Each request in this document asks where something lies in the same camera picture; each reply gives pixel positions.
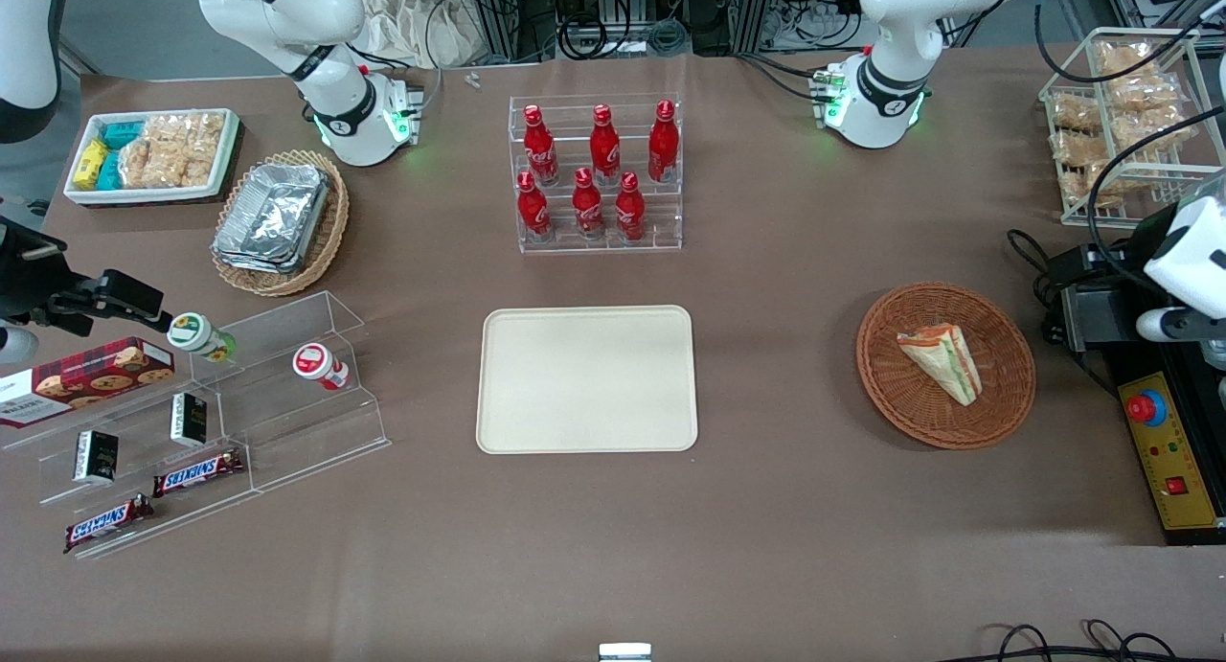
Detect clear rice cracker packet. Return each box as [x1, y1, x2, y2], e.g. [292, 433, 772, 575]
[119, 139, 190, 190]
[142, 114, 194, 148]
[186, 113, 227, 190]

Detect snickers chocolate bar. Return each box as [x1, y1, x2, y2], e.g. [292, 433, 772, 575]
[63, 492, 156, 556]
[152, 447, 246, 499]

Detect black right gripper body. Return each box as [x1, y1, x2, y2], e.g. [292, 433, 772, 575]
[0, 217, 71, 326]

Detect small black box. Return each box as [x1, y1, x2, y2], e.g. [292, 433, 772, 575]
[73, 429, 122, 485]
[170, 391, 210, 449]

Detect black left base cables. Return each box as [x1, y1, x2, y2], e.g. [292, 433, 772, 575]
[736, 51, 827, 104]

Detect beige plastic tray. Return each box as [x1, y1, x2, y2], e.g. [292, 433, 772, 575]
[476, 305, 699, 454]

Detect round brown wicker basket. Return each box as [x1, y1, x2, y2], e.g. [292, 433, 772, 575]
[856, 281, 1037, 451]

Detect red lid yogurt bottle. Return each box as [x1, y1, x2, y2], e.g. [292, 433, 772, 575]
[291, 342, 352, 393]

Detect green lid yogurt bottle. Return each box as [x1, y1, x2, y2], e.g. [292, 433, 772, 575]
[166, 312, 238, 364]

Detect red cookie box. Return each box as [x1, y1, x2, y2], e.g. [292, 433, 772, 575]
[0, 336, 177, 430]

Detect clear fried snack packet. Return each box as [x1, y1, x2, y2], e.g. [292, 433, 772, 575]
[1114, 105, 1196, 154]
[1051, 94, 1103, 132]
[1096, 40, 1158, 78]
[1063, 162, 1124, 210]
[1051, 129, 1112, 166]
[1105, 75, 1182, 113]

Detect red emergency stop button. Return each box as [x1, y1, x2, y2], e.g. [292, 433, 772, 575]
[1125, 389, 1169, 427]

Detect black right base cable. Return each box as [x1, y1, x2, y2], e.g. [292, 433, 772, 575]
[347, 41, 443, 119]

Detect yellow control panel box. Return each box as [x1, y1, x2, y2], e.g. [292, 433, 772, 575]
[1117, 369, 1226, 548]

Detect oval light wicker basket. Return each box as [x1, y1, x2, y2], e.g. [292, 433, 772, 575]
[211, 149, 351, 298]

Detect white wire rack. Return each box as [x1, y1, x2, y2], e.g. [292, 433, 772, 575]
[1039, 27, 1226, 229]

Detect clear acrylic bottle rack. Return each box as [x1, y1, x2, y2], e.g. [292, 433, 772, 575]
[508, 93, 685, 255]

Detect white cloth bag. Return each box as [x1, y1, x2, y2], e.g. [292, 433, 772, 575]
[356, 0, 482, 70]

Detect black floor cable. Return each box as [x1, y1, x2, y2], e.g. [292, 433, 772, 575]
[965, 623, 1083, 662]
[1080, 618, 1226, 662]

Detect aluminium foil tray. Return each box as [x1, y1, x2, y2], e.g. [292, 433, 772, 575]
[215, 163, 331, 263]
[215, 244, 325, 277]

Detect triangle sandwich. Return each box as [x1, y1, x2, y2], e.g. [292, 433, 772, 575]
[897, 323, 984, 407]

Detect aluminium frame rack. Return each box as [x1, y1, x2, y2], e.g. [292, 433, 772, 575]
[467, 0, 865, 61]

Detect clear acrylic stepped shelf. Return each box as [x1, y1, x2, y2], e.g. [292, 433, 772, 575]
[0, 290, 393, 560]

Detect red cola bottle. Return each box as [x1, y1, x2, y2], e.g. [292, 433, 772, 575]
[516, 171, 553, 242]
[523, 104, 560, 187]
[614, 171, 647, 243]
[588, 104, 622, 187]
[647, 100, 681, 185]
[572, 168, 607, 241]

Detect yellow snack packet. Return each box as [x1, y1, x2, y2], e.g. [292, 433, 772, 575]
[73, 139, 110, 188]

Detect white rectangular snack bin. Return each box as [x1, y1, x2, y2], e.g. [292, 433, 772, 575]
[62, 108, 241, 207]

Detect black appliance power cable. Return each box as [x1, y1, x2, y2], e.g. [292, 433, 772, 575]
[1006, 228, 1066, 349]

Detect black metal appliance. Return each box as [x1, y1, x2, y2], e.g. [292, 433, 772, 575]
[1057, 242, 1155, 361]

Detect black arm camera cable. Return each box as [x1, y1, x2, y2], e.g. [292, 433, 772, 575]
[1034, 0, 1226, 282]

